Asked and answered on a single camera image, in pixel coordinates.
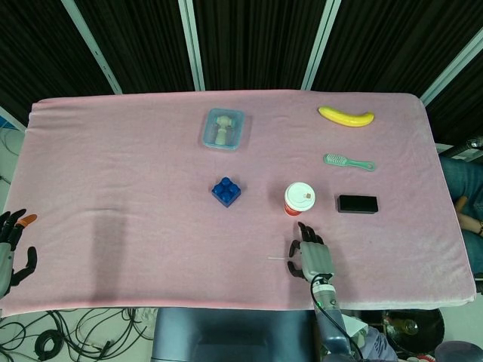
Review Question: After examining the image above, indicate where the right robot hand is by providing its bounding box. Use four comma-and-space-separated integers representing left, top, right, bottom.
287, 221, 337, 283

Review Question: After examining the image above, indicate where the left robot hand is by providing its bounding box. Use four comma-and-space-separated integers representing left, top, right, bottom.
0, 208, 39, 301

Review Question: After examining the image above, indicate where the red paper cup white lid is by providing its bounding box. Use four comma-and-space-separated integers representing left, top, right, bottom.
284, 182, 316, 218

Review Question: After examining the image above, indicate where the clear container with blue lid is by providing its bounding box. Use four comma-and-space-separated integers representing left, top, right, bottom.
199, 107, 246, 152

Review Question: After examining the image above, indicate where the black rectangular box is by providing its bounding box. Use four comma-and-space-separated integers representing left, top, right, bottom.
337, 194, 380, 215

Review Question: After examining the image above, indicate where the green hairbrush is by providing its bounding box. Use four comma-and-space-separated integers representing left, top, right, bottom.
323, 152, 377, 173

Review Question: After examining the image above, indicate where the blue building block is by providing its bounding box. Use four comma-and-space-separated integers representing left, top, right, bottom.
211, 176, 243, 209

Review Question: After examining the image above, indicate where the blue-grey robot torso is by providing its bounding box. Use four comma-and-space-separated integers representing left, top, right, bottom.
152, 307, 320, 362

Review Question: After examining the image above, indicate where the yellow toy banana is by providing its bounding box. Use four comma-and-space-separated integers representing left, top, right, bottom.
317, 106, 376, 128

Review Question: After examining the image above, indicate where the beige toy in container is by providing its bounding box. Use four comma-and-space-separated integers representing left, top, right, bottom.
211, 115, 237, 146

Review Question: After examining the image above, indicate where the pink table cloth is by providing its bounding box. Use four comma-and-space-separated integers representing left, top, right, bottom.
0, 90, 477, 318

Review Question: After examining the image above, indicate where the person in blue jeans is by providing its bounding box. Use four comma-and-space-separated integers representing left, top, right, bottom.
439, 155, 483, 265

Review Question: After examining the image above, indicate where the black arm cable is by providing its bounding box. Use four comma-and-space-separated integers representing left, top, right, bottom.
309, 276, 364, 362

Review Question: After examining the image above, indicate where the black coiled cable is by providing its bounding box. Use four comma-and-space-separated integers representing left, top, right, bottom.
35, 330, 64, 360

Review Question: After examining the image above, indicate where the black floor cable bundle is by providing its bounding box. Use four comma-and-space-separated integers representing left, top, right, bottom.
0, 307, 156, 362

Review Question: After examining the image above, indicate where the white frame post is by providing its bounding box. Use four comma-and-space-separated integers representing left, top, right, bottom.
61, 0, 123, 95
420, 26, 483, 107
301, 0, 343, 91
178, 0, 206, 92

